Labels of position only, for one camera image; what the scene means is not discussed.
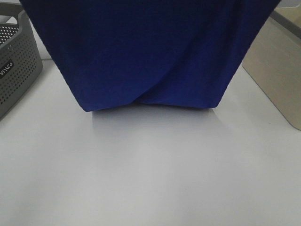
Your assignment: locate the beige plastic storage bin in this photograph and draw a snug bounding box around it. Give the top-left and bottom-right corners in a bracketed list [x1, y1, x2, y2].
[242, 5, 301, 129]

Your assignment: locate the blue microfibre towel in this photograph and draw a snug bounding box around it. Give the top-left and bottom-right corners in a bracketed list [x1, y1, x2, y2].
[21, 0, 279, 112]

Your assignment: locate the grey perforated plastic basket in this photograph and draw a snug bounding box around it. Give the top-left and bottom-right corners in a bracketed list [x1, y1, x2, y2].
[0, 2, 43, 118]

